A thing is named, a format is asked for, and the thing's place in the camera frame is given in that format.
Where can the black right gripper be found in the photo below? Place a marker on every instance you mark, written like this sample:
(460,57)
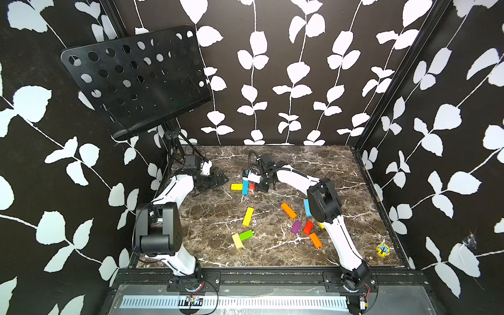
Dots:
(260,186)

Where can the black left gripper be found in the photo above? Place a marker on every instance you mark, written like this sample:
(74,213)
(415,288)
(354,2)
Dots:
(213,182)

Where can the cyan block group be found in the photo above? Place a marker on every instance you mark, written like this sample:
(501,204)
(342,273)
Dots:
(245,187)
(307,208)

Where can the yellow small block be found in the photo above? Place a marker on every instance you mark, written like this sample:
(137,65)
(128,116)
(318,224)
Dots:
(236,186)

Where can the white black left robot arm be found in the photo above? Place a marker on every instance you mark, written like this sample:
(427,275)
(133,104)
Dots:
(158,228)

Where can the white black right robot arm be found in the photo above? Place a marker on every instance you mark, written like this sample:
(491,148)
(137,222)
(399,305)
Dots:
(326,208)

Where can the orange long block upper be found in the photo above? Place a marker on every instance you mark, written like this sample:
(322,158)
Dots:
(289,211)

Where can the yellow long block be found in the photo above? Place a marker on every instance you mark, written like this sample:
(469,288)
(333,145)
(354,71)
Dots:
(248,216)

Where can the purple block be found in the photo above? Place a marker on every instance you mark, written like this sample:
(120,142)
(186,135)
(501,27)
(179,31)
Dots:
(296,227)

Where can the green block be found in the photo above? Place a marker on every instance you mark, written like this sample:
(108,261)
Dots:
(246,235)

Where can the light yellow-green block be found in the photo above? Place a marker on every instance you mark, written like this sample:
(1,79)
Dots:
(237,241)

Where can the red block right group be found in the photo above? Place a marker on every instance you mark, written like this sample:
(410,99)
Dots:
(307,230)

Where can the orange block lower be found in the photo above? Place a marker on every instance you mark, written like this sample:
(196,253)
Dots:
(315,240)

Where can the black perforated music stand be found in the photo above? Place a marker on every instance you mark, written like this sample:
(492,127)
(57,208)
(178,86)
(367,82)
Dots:
(141,82)

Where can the yellow blue small toy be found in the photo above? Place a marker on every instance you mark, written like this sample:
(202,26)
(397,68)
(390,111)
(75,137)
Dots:
(383,250)

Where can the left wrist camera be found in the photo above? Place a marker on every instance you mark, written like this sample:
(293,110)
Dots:
(196,165)

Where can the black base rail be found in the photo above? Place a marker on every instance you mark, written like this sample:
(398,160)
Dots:
(211,279)

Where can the white slotted cable duct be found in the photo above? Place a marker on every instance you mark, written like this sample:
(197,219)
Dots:
(331,303)

